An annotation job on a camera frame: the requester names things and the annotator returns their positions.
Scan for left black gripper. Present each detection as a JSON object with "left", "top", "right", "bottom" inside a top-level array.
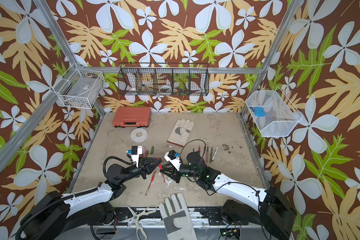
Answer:
[{"left": 119, "top": 157, "right": 160, "bottom": 185}]

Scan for brown fountain pen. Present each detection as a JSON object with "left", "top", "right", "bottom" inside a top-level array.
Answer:
[{"left": 206, "top": 147, "right": 210, "bottom": 163}]

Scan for dark green pen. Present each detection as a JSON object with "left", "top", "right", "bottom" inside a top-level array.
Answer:
[{"left": 209, "top": 147, "right": 213, "bottom": 163}]

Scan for brown capped white marker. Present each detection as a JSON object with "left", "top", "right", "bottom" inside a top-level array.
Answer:
[{"left": 212, "top": 146, "right": 219, "bottom": 162}]

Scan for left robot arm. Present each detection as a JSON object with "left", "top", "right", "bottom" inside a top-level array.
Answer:
[{"left": 15, "top": 158, "right": 162, "bottom": 240}]

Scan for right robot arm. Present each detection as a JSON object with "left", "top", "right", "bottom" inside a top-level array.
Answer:
[{"left": 160, "top": 150, "right": 297, "bottom": 240}]

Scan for beige work glove far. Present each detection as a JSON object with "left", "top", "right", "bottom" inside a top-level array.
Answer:
[{"left": 167, "top": 119, "right": 195, "bottom": 147}]

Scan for beige work glove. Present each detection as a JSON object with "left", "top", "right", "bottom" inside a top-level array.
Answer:
[
  {"left": 167, "top": 119, "right": 195, "bottom": 147},
  {"left": 159, "top": 193, "right": 197, "bottom": 240}
]

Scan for red plastic tool case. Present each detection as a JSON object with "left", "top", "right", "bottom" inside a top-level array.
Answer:
[{"left": 112, "top": 107, "right": 151, "bottom": 128}]

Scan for beige work glove near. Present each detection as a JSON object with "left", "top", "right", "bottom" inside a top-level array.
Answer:
[{"left": 159, "top": 193, "right": 197, "bottom": 240}]

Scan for white tape roll in basket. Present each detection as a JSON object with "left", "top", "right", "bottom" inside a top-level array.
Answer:
[{"left": 159, "top": 85, "right": 172, "bottom": 93}]

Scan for blue object in basket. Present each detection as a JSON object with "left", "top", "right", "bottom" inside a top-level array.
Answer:
[{"left": 254, "top": 107, "right": 266, "bottom": 117}]

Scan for white mesh basket right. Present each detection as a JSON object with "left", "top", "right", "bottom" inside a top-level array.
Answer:
[{"left": 246, "top": 88, "right": 303, "bottom": 138}]

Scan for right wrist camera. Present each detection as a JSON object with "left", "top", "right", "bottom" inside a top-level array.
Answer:
[{"left": 164, "top": 150, "right": 182, "bottom": 171}]

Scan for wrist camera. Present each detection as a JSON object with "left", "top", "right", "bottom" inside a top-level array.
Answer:
[
  {"left": 164, "top": 150, "right": 182, "bottom": 171},
  {"left": 127, "top": 146, "right": 143, "bottom": 167}
]

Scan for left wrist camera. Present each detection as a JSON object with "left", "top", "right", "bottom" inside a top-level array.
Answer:
[{"left": 127, "top": 146, "right": 143, "bottom": 167}]

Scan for white handled scissors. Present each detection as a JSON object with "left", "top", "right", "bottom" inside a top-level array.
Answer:
[{"left": 118, "top": 205, "right": 158, "bottom": 240}]

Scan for black wire basket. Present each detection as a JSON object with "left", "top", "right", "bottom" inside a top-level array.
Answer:
[{"left": 116, "top": 63, "right": 210, "bottom": 96}]

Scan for white wire basket left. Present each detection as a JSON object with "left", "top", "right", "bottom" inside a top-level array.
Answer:
[{"left": 54, "top": 66, "right": 105, "bottom": 109}]

